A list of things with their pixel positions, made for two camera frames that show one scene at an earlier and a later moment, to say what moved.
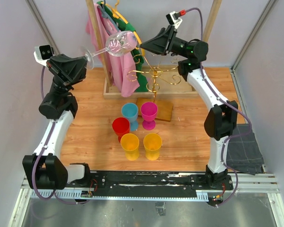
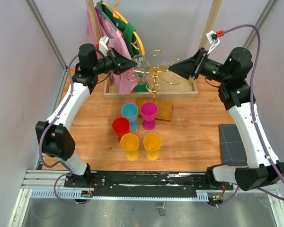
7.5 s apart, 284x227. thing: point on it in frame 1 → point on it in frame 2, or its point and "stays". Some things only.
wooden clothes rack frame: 155,82 stays
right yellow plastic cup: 152,143 stays
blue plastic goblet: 130,110 stays
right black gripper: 163,42 → 185,68
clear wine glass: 119,43 → 141,76
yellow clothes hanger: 117,14 stays
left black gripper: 69,71 → 120,63
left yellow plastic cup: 129,143 stays
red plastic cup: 121,126 stays
